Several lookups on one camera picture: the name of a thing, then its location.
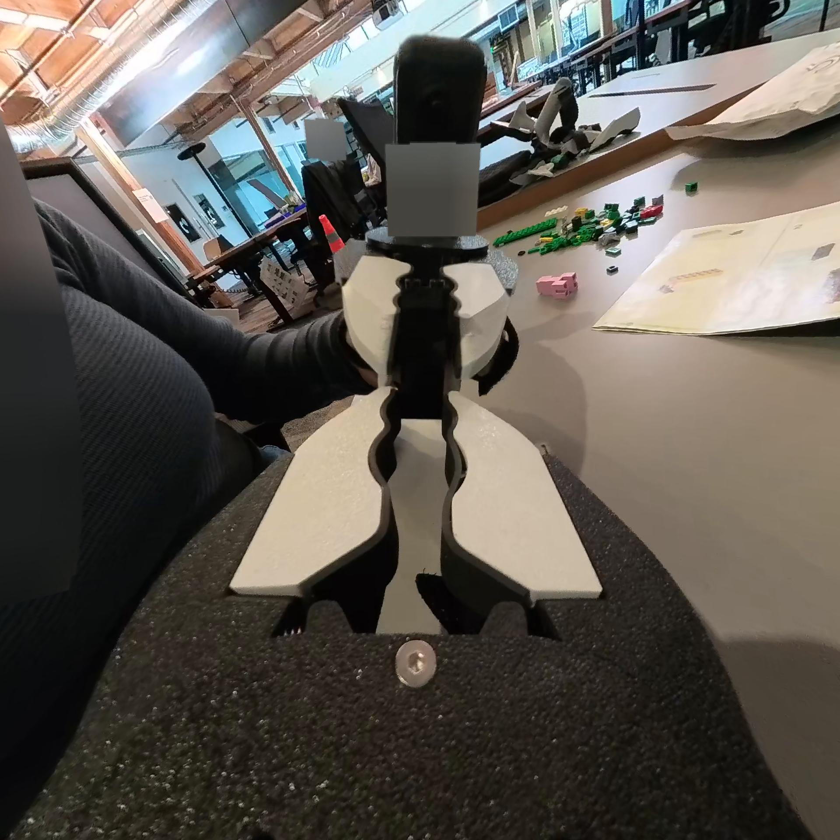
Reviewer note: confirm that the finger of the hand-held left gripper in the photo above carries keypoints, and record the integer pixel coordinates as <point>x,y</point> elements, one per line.
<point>371,308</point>
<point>479,308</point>

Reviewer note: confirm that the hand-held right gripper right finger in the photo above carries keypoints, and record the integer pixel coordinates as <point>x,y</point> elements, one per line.
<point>518,512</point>

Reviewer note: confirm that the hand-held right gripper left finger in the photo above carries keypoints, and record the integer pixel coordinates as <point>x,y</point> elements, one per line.
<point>315,512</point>

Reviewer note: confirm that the grey desk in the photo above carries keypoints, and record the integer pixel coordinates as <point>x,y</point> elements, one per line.
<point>656,426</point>

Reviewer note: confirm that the grey desk divider panel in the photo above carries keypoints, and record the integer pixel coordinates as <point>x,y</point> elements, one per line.
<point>111,210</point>

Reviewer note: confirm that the person's jeans leg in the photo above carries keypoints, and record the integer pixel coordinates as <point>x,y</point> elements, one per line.
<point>272,451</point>

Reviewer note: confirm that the pink brick pig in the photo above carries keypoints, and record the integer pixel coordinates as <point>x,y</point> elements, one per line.
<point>558,285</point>

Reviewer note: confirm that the black monitor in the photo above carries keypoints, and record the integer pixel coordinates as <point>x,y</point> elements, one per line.
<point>367,131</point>

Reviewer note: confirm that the orange traffic cone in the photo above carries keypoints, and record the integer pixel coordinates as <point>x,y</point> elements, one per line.
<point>331,233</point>

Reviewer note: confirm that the long green brick plate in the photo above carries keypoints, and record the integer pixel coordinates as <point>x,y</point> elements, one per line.
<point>525,233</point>

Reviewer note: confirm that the white printed cardboard box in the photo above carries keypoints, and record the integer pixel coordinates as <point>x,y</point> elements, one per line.
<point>282,282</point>

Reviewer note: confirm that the black padded item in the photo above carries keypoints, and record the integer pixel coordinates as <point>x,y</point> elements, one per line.
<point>505,174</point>

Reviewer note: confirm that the black office chair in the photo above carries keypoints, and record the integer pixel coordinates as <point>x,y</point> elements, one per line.
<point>328,197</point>

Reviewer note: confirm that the pile of torn packaging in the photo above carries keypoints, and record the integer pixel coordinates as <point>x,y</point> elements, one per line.
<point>558,105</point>

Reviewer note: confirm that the wooden table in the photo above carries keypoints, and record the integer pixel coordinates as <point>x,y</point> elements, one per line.
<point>262,236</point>

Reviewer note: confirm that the pile of small bricks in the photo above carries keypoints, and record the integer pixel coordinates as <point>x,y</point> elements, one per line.
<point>590,229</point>

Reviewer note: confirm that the person's dark sweater torso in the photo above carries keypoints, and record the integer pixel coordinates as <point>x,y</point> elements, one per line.
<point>131,525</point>

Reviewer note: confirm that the black floor lamp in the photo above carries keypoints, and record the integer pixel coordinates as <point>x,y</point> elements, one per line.
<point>197,152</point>

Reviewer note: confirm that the brick instruction booklet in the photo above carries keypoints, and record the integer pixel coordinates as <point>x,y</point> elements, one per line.
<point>754,275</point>

